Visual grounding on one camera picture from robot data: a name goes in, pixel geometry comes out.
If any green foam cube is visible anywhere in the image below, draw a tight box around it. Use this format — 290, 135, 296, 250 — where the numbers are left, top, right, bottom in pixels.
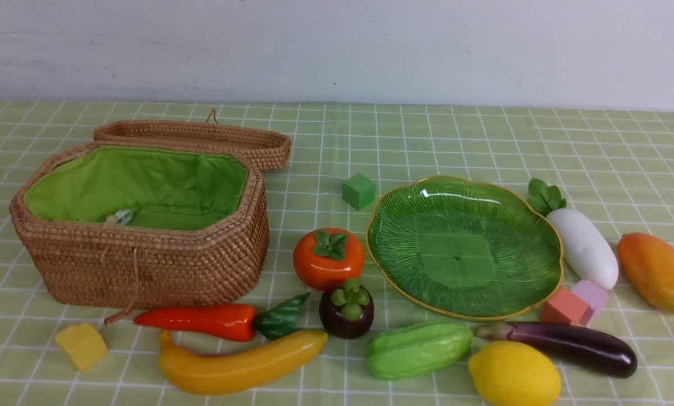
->
342, 173, 376, 210

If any orange persimmon with green calyx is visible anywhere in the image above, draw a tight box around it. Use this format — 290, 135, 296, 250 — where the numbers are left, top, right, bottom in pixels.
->
292, 228, 366, 291

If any green leaf-shaped glass plate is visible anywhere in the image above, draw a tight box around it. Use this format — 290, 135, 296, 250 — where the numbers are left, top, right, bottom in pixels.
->
365, 175, 565, 322

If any green checkered tablecloth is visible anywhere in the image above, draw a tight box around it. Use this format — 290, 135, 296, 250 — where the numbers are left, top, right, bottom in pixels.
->
0, 101, 674, 405

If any purple eggplant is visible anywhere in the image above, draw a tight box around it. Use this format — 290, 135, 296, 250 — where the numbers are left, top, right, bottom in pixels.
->
475, 321, 638, 378

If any orange yellow mango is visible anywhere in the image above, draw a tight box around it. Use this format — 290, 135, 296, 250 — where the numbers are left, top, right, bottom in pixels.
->
617, 233, 674, 314

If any green fabric basket liner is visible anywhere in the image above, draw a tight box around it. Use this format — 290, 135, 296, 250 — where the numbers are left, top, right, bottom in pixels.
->
24, 145, 249, 231

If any red chili pepper green stem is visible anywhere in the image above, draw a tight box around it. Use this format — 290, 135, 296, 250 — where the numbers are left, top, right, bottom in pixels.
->
133, 292, 311, 342

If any yellow foam block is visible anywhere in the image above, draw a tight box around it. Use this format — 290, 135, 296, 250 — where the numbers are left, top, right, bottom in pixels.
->
54, 322, 109, 372

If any dark purple mangosteen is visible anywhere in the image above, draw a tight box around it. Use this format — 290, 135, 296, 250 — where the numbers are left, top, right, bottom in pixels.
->
319, 278, 375, 339

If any yellow lemon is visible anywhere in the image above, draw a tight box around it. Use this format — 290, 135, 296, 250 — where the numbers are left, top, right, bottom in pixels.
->
467, 340, 562, 405

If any woven rattan basket lid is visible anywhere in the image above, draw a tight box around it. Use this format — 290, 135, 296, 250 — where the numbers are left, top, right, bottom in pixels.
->
93, 120, 292, 171

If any pink foam cube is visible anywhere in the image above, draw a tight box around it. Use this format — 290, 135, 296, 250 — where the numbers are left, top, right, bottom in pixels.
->
571, 280, 609, 326

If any red-orange foam cube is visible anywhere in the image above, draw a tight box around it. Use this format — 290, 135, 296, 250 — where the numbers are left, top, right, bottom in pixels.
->
539, 288, 594, 326

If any woven rattan basket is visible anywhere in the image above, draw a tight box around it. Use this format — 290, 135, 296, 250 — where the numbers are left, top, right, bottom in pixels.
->
10, 142, 270, 310

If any yellow banana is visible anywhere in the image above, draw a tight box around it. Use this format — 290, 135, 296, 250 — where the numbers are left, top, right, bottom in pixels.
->
158, 329, 329, 396

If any white radish with leaves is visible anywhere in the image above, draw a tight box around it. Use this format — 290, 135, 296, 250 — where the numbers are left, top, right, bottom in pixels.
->
527, 178, 619, 290

